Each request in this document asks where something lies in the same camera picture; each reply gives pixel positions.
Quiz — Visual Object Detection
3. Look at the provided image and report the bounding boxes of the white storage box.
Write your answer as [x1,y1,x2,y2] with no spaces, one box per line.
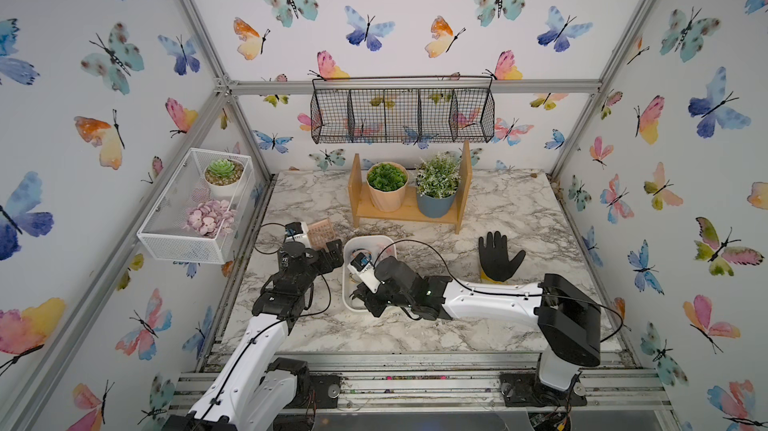
[341,235,397,313]

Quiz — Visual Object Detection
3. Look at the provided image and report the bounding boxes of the pink pot green plant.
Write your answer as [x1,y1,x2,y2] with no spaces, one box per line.
[366,162,409,212]

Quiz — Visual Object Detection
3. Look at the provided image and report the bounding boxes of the black wire wall basket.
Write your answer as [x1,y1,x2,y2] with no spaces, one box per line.
[310,75,496,149]

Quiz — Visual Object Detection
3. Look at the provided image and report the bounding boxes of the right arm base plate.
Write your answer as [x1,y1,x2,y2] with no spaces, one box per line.
[499,372,587,408]

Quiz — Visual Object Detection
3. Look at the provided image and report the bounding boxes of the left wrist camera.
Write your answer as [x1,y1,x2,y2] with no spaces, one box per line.
[284,221,311,248]

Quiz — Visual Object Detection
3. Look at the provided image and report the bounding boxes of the succulent in white pot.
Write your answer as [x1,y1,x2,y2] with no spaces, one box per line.
[204,158,244,200]

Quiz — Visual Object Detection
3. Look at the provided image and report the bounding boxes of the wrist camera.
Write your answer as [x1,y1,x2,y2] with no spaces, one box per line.
[284,221,311,248]
[348,251,381,293]

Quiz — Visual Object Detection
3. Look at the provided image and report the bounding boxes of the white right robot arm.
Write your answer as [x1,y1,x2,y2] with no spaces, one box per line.
[347,253,604,392]

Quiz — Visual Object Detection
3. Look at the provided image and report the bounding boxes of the blue pot white-green plant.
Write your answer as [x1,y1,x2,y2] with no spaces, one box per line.
[416,154,460,218]

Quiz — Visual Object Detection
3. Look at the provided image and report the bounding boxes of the small wooden crate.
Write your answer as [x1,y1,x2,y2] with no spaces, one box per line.
[308,218,337,249]

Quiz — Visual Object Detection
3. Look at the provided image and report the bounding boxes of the white wire wall shelf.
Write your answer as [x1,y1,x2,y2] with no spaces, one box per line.
[137,148,255,264]

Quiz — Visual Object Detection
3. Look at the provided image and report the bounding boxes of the pink white watch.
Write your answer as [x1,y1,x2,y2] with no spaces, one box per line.
[379,243,396,260]

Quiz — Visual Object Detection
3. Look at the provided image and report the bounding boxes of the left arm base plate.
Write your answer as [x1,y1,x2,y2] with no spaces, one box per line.
[285,374,341,411]

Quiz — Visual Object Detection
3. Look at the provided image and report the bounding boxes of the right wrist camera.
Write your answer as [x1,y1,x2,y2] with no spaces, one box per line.
[348,251,381,293]

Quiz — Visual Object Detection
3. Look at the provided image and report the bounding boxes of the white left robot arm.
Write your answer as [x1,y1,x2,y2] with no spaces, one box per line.
[162,239,344,430]

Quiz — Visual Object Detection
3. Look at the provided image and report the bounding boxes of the pink artificial flowers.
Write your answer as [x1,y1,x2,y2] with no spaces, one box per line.
[182,199,236,238]

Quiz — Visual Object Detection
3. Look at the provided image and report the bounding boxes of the black rubber glove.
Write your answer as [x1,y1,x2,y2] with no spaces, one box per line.
[478,231,526,283]

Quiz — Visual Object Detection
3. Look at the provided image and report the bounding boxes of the wooden shelf stand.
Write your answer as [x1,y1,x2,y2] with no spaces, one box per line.
[347,141,472,234]

